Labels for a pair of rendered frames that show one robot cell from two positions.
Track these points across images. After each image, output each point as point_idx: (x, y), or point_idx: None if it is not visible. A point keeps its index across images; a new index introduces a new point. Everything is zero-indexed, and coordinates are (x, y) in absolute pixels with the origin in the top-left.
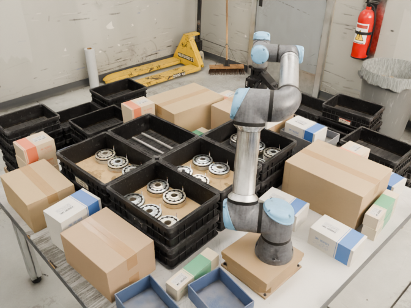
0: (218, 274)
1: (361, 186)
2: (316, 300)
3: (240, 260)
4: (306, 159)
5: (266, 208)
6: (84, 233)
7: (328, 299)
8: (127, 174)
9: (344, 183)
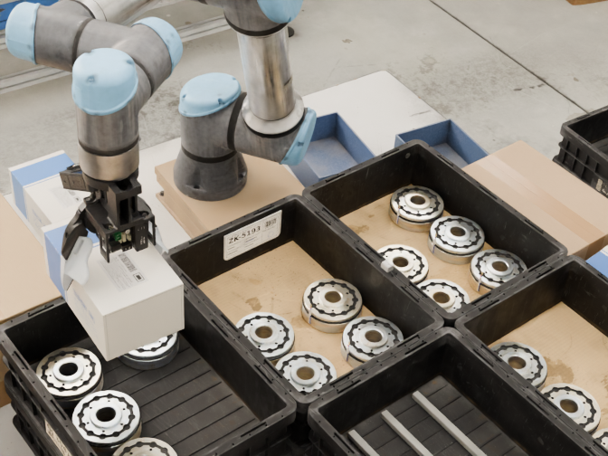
0: None
1: None
2: (164, 150)
3: (280, 173)
4: (11, 283)
5: (237, 81)
6: (585, 210)
7: (145, 148)
8: (524, 279)
9: None
